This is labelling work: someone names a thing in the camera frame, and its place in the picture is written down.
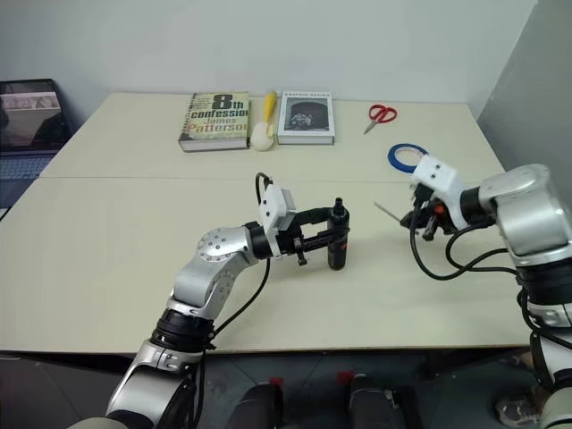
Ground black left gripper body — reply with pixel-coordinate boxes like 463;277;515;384
277;210;315;268

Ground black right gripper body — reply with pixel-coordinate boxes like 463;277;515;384
412;183;453;237

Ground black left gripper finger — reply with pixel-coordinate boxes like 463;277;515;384
297;205;337;225
303;231;337;253

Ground small black bottle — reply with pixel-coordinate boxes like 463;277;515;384
325;196;352;272

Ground thin metal screwdriver bit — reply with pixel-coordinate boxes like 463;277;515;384
374;201;404;223

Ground blue tape roll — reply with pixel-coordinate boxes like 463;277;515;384
386;143;431;172

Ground white book with dark picture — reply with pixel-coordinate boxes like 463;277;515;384
275;90;337;147

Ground grey sneaker shoe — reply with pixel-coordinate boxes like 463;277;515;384
494;386;544;427

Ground open laptop computer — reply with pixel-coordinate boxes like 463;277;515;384
0;78;75;212

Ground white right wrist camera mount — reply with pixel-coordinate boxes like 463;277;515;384
409;154;467;230

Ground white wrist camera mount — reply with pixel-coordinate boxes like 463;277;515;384
409;154;467;230
259;182;299;259

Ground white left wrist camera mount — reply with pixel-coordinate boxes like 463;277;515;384
259;182;299;259

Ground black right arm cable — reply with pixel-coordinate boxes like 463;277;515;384
409;196;524;282

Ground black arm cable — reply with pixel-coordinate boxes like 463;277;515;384
169;171;275;429
409;196;524;282

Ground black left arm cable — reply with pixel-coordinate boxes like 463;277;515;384
169;171;275;429

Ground yellow handled white sponge brush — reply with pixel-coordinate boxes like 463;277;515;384
249;89;280;154

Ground red handled scissors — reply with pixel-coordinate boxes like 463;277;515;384
362;103;400;137

